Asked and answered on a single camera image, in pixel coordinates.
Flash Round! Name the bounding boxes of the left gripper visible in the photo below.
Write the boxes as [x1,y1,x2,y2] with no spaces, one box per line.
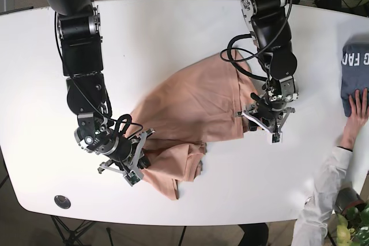
[236,79,299,144]

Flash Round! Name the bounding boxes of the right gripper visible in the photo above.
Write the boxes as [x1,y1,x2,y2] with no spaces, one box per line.
[74,113,156,187]

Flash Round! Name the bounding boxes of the peach T-shirt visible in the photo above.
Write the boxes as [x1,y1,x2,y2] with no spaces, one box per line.
[131,54,256,200]

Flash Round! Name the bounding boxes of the navy blue T-shirt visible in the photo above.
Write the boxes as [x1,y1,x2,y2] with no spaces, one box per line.
[341,41,368,117]

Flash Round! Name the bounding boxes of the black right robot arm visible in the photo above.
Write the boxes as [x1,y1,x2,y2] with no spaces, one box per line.
[47,0,155,186]

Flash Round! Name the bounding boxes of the white sleeved forearm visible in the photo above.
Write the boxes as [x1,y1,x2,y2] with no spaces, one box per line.
[292,133,357,245]

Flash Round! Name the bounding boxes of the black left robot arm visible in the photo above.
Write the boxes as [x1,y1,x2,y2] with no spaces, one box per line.
[220,0,299,143]

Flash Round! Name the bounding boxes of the person's bare hand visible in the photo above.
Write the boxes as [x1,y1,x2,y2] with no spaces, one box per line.
[344,88,368,139]

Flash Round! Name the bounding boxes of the left silver table grommet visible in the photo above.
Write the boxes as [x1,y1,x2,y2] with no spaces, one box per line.
[54,195,71,209]

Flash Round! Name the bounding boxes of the grey plant pot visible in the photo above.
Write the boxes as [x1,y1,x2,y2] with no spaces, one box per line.
[335,187,366,214]

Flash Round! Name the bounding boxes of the green potted plant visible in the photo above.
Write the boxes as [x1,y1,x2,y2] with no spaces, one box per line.
[336,204,368,246]

